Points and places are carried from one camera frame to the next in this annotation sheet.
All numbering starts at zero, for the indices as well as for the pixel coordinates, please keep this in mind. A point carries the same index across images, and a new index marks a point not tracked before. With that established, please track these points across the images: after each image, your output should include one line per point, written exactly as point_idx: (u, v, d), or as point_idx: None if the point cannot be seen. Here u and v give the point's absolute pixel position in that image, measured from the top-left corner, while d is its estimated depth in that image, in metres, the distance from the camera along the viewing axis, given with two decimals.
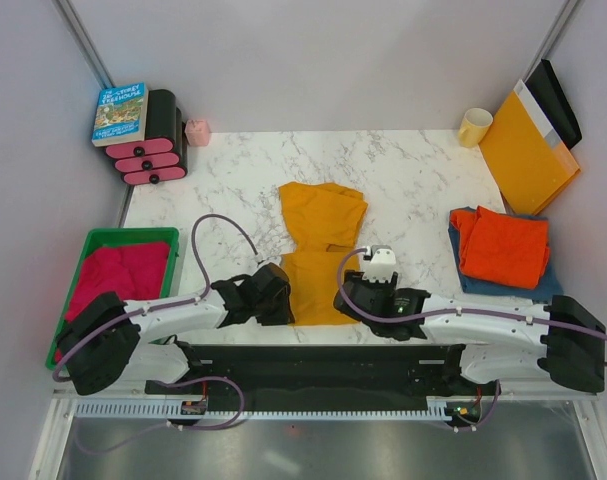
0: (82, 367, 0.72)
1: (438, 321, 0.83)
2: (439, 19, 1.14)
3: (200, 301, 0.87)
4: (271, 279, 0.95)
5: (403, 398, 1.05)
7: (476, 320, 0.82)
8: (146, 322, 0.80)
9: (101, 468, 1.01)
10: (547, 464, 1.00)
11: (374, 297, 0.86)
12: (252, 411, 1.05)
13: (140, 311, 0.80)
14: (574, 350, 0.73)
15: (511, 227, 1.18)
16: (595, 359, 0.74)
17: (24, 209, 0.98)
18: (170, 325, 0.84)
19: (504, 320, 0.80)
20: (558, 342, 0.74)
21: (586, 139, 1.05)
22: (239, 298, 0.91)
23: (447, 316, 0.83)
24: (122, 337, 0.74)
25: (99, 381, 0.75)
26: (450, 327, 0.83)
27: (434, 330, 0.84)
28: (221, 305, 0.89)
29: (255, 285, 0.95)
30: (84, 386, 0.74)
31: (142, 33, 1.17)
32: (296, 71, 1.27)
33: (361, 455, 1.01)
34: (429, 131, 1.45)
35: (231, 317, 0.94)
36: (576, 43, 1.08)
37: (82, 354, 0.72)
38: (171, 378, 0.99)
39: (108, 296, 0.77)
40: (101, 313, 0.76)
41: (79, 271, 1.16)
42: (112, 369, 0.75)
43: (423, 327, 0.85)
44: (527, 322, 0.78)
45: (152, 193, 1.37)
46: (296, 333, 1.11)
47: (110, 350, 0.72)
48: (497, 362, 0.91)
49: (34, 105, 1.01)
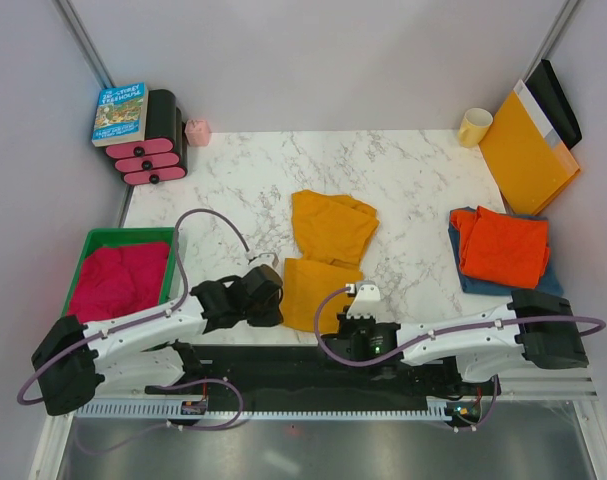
0: (47, 394, 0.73)
1: (416, 350, 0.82)
2: (439, 20, 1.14)
3: (172, 313, 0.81)
4: (262, 282, 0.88)
5: (404, 398, 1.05)
7: (456, 338, 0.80)
8: (105, 346, 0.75)
9: (101, 468, 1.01)
10: (547, 464, 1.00)
11: (350, 346, 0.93)
12: (253, 411, 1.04)
13: (99, 336, 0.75)
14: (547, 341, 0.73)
15: (511, 227, 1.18)
16: (570, 339, 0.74)
17: (25, 209, 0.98)
18: (136, 344, 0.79)
19: (475, 331, 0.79)
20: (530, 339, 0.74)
21: (586, 139, 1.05)
22: (224, 305, 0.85)
23: (423, 343, 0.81)
24: (78, 366, 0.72)
25: (70, 403, 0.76)
26: (429, 353, 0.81)
27: (417, 358, 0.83)
28: (197, 315, 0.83)
29: (245, 286, 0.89)
30: (55, 410, 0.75)
31: (143, 33, 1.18)
32: (296, 70, 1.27)
33: (361, 455, 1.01)
34: (429, 132, 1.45)
35: (217, 322, 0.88)
36: (575, 43, 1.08)
37: (50, 379, 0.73)
38: (167, 382, 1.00)
39: (69, 321, 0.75)
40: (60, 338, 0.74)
41: (79, 271, 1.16)
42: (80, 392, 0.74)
43: (406, 360, 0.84)
44: (498, 326, 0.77)
45: (152, 193, 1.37)
46: (297, 334, 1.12)
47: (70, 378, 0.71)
48: (487, 361, 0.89)
49: (34, 105, 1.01)
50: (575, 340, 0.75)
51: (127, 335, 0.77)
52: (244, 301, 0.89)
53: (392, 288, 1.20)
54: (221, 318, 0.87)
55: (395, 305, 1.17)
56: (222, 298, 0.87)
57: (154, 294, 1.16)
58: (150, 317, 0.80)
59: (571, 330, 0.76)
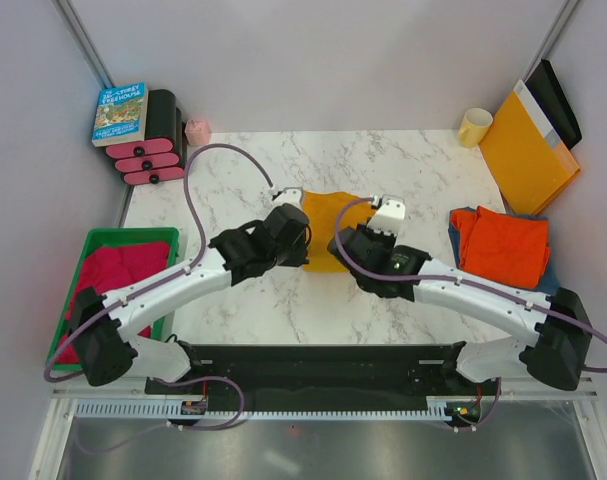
0: (87, 366, 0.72)
1: (434, 287, 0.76)
2: (439, 20, 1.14)
3: (191, 270, 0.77)
4: (285, 223, 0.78)
5: (403, 398, 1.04)
7: (482, 295, 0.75)
8: (127, 313, 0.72)
9: (101, 468, 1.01)
10: (546, 465, 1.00)
11: (370, 248, 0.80)
12: (253, 411, 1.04)
13: (118, 303, 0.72)
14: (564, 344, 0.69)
15: (511, 228, 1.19)
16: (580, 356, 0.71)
17: (25, 209, 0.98)
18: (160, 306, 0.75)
19: (500, 298, 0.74)
20: (552, 331, 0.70)
21: (586, 139, 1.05)
22: (243, 255, 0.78)
23: (444, 282, 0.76)
24: (104, 335, 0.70)
25: (112, 372, 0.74)
26: (448, 295, 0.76)
27: (426, 294, 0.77)
28: (220, 267, 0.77)
29: (268, 232, 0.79)
30: (98, 380, 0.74)
31: (143, 33, 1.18)
32: (295, 70, 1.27)
33: (361, 456, 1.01)
34: (429, 132, 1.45)
35: (243, 272, 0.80)
36: (575, 43, 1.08)
37: (85, 353, 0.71)
38: (172, 376, 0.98)
39: (88, 292, 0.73)
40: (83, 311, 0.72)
41: (80, 271, 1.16)
42: (117, 360, 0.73)
43: (415, 289, 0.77)
44: (526, 306, 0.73)
45: (152, 193, 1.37)
46: (297, 334, 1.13)
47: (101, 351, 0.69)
48: (492, 360, 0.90)
49: (34, 106, 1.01)
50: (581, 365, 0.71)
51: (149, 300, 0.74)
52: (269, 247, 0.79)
53: None
54: (246, 268, 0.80)
55: (395, 305, 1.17)
56: (244, 247, 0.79)
57: None
58: (169, 277, 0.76)
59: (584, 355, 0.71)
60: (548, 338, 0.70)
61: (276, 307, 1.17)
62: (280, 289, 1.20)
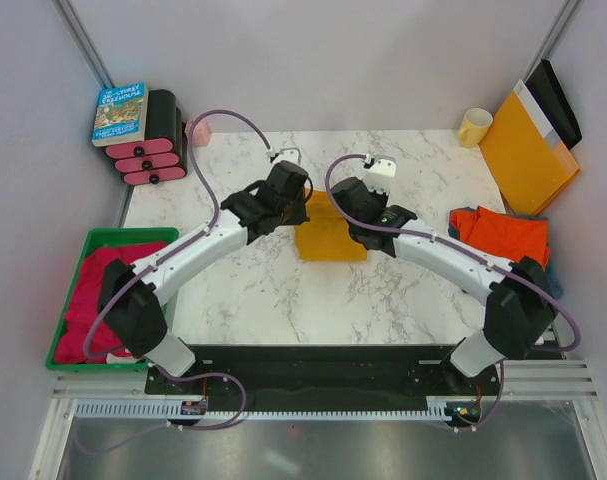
0: (125, 334, 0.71)
1: (410, 241, 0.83)
2: (439, 20, 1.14)
3: (211, 230, 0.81)
4: (287, 178, 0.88)
5: (403, 398, 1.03)
7: (446, 251, 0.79)
8: (160, 276, 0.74)
9: (101, 468, 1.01)
10: (546, 465, 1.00)
11: (367, 202, 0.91)
12: (252, 411, 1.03)
13: (150, 268, 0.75)
14: (515, 304, 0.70)
15: (511, 227, 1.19)
16: (533, 325, 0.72)
17: (25, 209, 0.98)
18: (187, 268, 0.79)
19: (465, 258, 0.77)
20: (505, 288, 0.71)
21: (586, 138, 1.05)
22: (256, 210, 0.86)
23: (420, 238, 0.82)
24: (141, 298, 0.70)
25: (148, 340, 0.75)
26: (421, 250, 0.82)
27: (404, 248, 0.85)
28: (234, 224, 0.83)
29: (272, 188, 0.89)
30: (136, 348, 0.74)
31: (143, 33, 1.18)
32: (295, 70, 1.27)
33: (361, 456, 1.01)
34: (429, 132, 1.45)
35: (256, 229, 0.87)
36: (575, 43, 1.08)
37: (120, 324, 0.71)
38: (178, 372, 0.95)
39: (116, 264, 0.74)
40: (114, 282, 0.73)
41: (80, 271, 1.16)
42: (153, 326, 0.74)
43: (396, 243, 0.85)
44: (487, 265, 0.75)
45: (152, 193, 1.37)
46: (297, 334, 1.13)
47: (137, 315, 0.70)
48: (474, 348, 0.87)
49: (34, 106, 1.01)
50: (532, 333, 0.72)
51: (178, 261, 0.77)
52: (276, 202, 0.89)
53: (392, 288, 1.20)
54: (260, 223, 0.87)
55: (395, 305, 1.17)
56: (253, 204, 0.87)
57: None
58: (191, 240, 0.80)
59: (538, 324, 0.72)
60: (500, 293, 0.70)
61: (276, 307, 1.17)
62: (280, 289, 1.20)
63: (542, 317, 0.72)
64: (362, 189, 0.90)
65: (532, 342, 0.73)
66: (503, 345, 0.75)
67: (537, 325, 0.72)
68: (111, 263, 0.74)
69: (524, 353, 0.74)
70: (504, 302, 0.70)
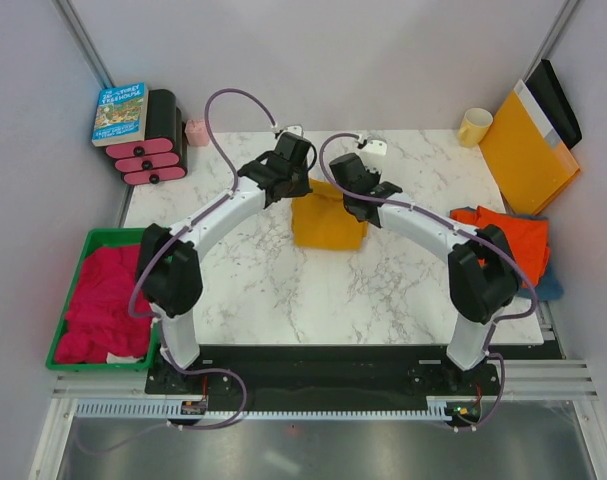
0: (168, 294, 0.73)
1: (392, 210, 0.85)
2: (439, 19, 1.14)
3: (234, 194, 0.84)
4: (295, 145, 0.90)
5: (403, 398, 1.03)
7: (425, 220, 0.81)
8: (195, 236, 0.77)
9: (101, 468, 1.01)
10: (546, 465, 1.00)
11: (362, 177, 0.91)
12: (251, 411, 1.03)
13: (185, 229, 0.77)
14: (474, 265, 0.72)
15: (511, 227, 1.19)
16: (494, 290, 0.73)
17: (25, 209, 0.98)
18: (217, 229, 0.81)
19: (436, 224, 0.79)
20: (467, 249, 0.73)
21: (586, 138, 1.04)
22: (272, 174, 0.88)
23: (400, 208, 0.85)
24: (183, 255, 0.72)
25: (189, 298, 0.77)
26: (399, 218, 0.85)
27: (387, 218, 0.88)
28: (254, 188, 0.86)
29: (281, 156, 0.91)
30: (179, 307, 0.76)
31: (143, 33, 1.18)
32: (295, 70, 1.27)
33: (361, 455, 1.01)
34: (429, 132, 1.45)
35: (272, 194, 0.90)
36: (575, 43, 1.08)
37: (162, 285, 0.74)
38: (185, 363, 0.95)
39: (154, 228, 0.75)
40: (153, 245, 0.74)
41: (80, 271, 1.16)
42: (193, 283, 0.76)
43: (380, 211, 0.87)
44: (454, 230, 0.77)
45: (152, 193, 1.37)
46: (297, 334, 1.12)
47: (181, 270, 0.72)
48: (465, 336, 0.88)
49: (34, 106, 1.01)
50: (494, 296, 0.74)
51: (209, 222, 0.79)
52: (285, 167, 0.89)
53: (392, 288, 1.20)
54: (277, 188, 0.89)
55: (395, 305, 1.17)
56: (267, 171, 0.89)
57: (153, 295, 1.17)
58: (218, 203, 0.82)
59: (502, 288, 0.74)
60: (461, 252, 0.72)
61: (276, 307, 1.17)
62: (279, 289, 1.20)
63: (504, 283, 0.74)
64: (358, 162, 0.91)
65: (493, 307, 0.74)
66: (466, 308, 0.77)
67: (501, 289, 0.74)
68: (150, 226, 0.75)
69: (483, 316, 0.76)
70: (463, 261, 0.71)
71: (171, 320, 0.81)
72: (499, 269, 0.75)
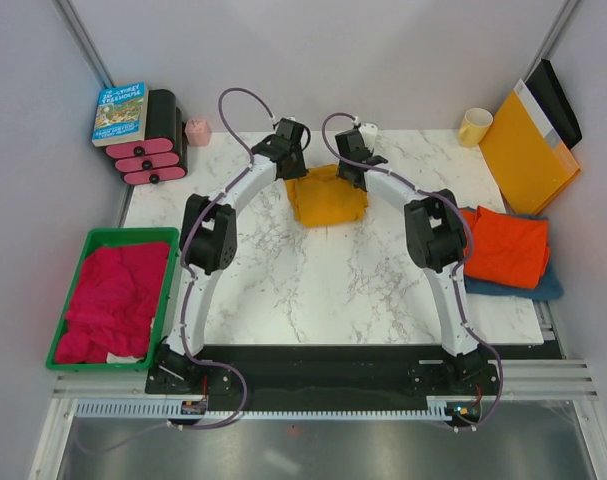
0: (211, 251, 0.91)
1: (375, 176, 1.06)
2: (439, 19, 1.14)
3: (253, 167, 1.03)
4: (292, 128, 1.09)
5: (403, 398, 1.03)
7: (398, 184, 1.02)
8: (230, 200, 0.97)
9: (101, 468, 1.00)
10: (547, 465, 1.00)
11: (358, 148, 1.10)
12: (248, 411, 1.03)
13: (221, 195, 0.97)
14: (422, 216, 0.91)
15: (511, 227, 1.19)
16: (439, 243, 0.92)
17: (25, 209, 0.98)
18: (244, 195, 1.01)
19: (402, 185, 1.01)
20: (420, 203, 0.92)
21: (586, 138, 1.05)
22: (277, 151, 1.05)
23: (380, 173, 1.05)
24: (224, 215, 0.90)
25: (226, 255, 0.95)
26: (378, 182, 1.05)
27: (371, 182, 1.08)
28: (266, 162, 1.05)
29: (282, 136, 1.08)
30: (220, 261, 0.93)
31: (143, 33, 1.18)
32: (296, 70, 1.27)
33: (361, 456, 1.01)
34: (429, 132, 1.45)
35: (281, 168, 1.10)
36: (575, 43, 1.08)
37: (205, 244, 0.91)
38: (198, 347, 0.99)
39: (196, 196, 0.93)
40: (196, 211, 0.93)
41: (80, 271, 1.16)
42: (230, 241, 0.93)
43: (367, 177, 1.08)
44: (415, 190, 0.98)
45: (152, 193, 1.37)
46: (297, 334, 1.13)
47: (223, 227, 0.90)
48: (442, 310, 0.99)
49: (34, 106, 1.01)
50: (443, 247, 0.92)
51: (239, 189, 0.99)
52: (287, 144, 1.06)
53: (392, 288, 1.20)
54: (282, 162, 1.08)
55: (395, 305, 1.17)
56: (273, 149, 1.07)
57: (154, 294, 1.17)
58: (241, 175, 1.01)
59: (451, 239, 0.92)
60: (414, 204, 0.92)
61: (276, 307, 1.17)
62: (280, 289, 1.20)
63: (450, 241, 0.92)
64: (356, 136, 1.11)
65: (439, 257, 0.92)
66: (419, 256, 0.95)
67: (449, 241, 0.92)
68: (191, 196, 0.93)
69: (432, 264, 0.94)
70: (413, 211, 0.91)
71: (204, 278, 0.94)
72: (447, 228, 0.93)
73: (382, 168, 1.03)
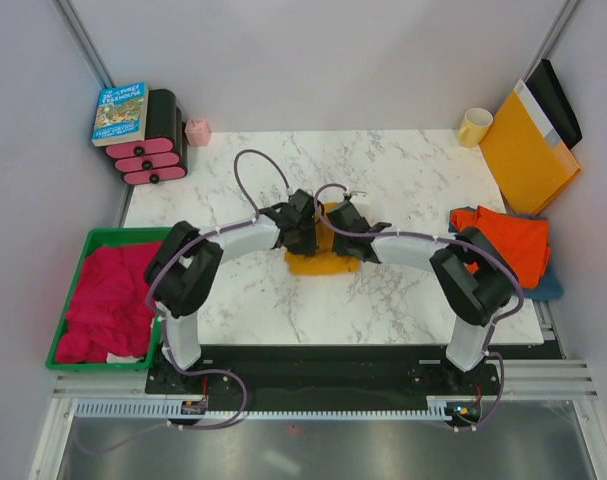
0: (177, 294, 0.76)
1: (386, 240, 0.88)
2: (439, 19, 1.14)
3: (256, 223, 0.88)
4: (306, 201, 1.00)
5: (404, 398, 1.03)
7: (413, 240, 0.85)
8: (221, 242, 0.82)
9: (100, 469, 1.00)
10: (547, 465, 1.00)
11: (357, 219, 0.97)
12: (251, 411, 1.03)
13: (213, 232, 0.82)
14: (455, 266, 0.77)
15: (511, 227, 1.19)
16: (487, 290, 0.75)
17: (25, 208, 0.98)
18: (234, 245, 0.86)
19: (419, 239, 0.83)
20: (447, 252, 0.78)
21: (586, 138, 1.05)
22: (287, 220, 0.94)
23: (389, 237, 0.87)
24: (208, 255, 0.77)
25: (194, 301, 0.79)
26: (393, 246, 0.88)
27: (384, 251, 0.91)
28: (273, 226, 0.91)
29: (293, 207, 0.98)
30: (182, 308, 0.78)
31: (143, 33, 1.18)
32: (295, 69, 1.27)
33: (361, 455, 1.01)
34: (429, 131, 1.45)
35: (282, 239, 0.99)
36: (575, 43, 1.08)
37: (173, 286, 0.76)
38: (188, 361, 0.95)
39: (185, 224, 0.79)
40: (179, 241, 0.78)
41: (79, 271, 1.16)
42: (203, 286, 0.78)
43: (375, 245, 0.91)
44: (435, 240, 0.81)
45: (152, 193, 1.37)
46: (297, 333, 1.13)
47: (198, 268, 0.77)
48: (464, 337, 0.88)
49: (34, 106, 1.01)
50: (493, 296, 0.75)
51: (235, 234, 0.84)
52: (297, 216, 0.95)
53: (392, 288, 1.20)
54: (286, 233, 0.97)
55: (395, 305, 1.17)
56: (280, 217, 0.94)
57: None
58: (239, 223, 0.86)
59: (499, 283, 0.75)
60: (442, 254, 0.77)
61: (276, 307, 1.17)
62: (280, 288, 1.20)
63: (501, 283, 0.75)
64: (352, 209, 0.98)
65: (491, 308, 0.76)
66: (466, 314, 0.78)
67: (497, 286, 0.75)
68: (179, 223, 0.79)
69: (484, 320, 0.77)
70: (444, 262, 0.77)
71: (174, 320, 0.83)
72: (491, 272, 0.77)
73: (389, 231, 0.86)
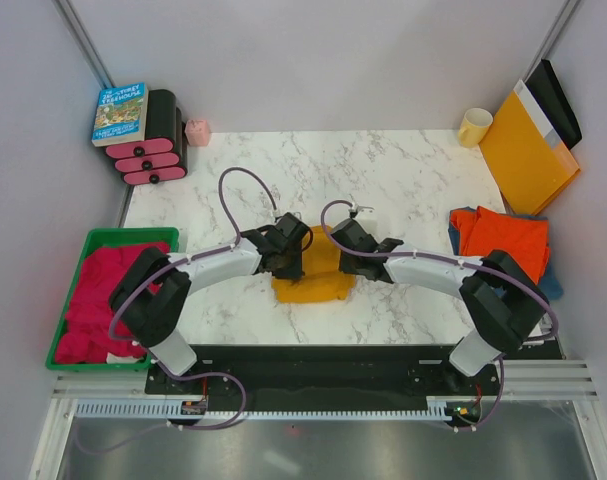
0: (138, 322, 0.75)
1: (399, 263, 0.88)
2: (439, 20, 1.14)
3: (235, 248, 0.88)
4: (295, 225, 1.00)
5: (404, 398, 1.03)
7: (434, 263, 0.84)
8: (192, 269, 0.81)
9: (101, 468, 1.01)
10: (546, 465, 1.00)
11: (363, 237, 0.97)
12: (252, 411, 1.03)
13: (184, 260, 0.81)
14: (486, 295, 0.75)
15: (512, 227, 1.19)
16: (519, 318, 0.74)
17: (25, 209, 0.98)
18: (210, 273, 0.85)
19: (441, 262, 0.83)
20: (476, 280, 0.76)
21: (586, 139, 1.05)
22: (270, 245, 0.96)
23: (403, 257, 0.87)
24: (171, 285, 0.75)
25: (158, 332, 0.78)
26: (406, 267, 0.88)
27: (399, 273, 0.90)
28: (253, 251, 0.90)
29: (281, 231, 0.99)
30: (146, 338, 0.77)
31: (143, 33, 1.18)
32: (295, 70, 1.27)
33: (361, 455, 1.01)
34: (429, 131, 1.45)
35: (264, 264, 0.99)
36: (575, 43, 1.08)
37: (135, 315, 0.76)
38: (181, 367, 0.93)
39: (153, 251, 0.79)
40: (146, 268, 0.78)
41: (79, 271, 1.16)
42: (168, 316, 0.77)
43: (388, 267, 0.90)
44: (459, 265, 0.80)
45: (151, 193, 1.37)
46: (297, 333, 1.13)
47: (161, 297, 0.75)
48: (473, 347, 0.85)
49: (34, 106, 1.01)
50: (525, 324, 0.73)
51: (208, 262, 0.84)
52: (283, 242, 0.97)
53: (392, 288, 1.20)
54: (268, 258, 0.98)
55: (395, 305, 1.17)
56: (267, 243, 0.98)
57: None
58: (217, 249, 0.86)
59: (530, 311, 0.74)
60: (472, 284, 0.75)
61: (276, 307, 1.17)
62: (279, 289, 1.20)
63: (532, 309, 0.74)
64: (357, 227, 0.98)
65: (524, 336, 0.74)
66: (498, 341, 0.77)
67: (529, 314, 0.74)
68: (147, 250, 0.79)
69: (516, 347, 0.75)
70: (476, 292, 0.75)
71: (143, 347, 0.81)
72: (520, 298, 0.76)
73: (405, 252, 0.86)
